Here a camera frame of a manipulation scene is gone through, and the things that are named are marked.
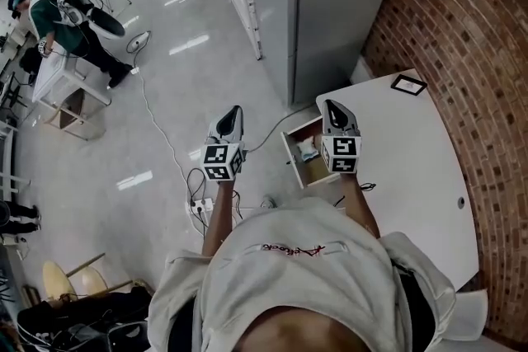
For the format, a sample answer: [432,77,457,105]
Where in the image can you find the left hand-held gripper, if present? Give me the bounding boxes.
[200,105,248,182]

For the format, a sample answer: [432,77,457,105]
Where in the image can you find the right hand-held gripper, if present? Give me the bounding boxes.
[319,98,363,175]

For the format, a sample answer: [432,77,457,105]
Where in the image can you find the wooden drawer with white front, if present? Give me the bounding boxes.
[280,115,343,190]

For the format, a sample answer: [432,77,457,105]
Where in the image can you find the white plastic bag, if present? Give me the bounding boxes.
[295,138,323,162]

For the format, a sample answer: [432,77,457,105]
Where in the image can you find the person's right forearm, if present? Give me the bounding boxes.
[337,171,380,238]

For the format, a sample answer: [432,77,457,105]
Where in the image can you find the person's left forearm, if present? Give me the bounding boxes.
[201,179,236,256]

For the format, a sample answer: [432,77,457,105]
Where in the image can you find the white power strip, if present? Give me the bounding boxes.
[188,197,215,215]

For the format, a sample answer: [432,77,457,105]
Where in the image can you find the white desk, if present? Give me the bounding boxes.
[315,68,480,292]

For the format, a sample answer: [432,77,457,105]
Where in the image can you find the person's light grey shirt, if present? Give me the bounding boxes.
[147,196,457,352]

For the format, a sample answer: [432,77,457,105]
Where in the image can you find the grey metal cabinet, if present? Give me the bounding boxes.
[243,0,408,106]

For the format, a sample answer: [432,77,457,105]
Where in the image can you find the white extension socket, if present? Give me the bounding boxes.
[125,30,153,54]

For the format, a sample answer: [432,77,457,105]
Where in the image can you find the person's chin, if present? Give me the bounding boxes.
[237,304,360,352]

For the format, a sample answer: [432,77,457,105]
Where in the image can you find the small white table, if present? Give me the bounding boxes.
[31,43,112,112]

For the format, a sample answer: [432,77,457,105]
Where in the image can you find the wooden stools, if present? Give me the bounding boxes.
[40,253,135,302]

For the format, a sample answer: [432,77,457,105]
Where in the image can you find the white chair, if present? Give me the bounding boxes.
[443,287,490,343]

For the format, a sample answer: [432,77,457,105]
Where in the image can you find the black equipment pile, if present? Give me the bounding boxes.
[16,286,156,352]

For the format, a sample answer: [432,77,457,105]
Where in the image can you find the black cable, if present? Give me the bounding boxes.
[186,167,207,203]

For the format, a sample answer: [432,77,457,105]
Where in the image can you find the grey cable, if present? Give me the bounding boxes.
[245,102,318,153]

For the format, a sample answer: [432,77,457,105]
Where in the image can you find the long white cable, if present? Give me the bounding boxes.
[131,68,195,203]

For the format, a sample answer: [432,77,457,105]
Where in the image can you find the black picture frame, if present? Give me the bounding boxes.
[390,73,429,96]

